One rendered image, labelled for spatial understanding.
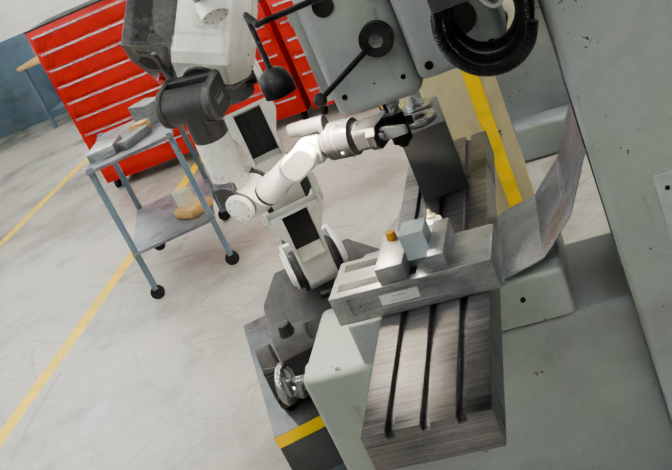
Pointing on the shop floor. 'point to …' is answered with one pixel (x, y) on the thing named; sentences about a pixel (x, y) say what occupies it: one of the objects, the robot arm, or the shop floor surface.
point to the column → (624, 119)
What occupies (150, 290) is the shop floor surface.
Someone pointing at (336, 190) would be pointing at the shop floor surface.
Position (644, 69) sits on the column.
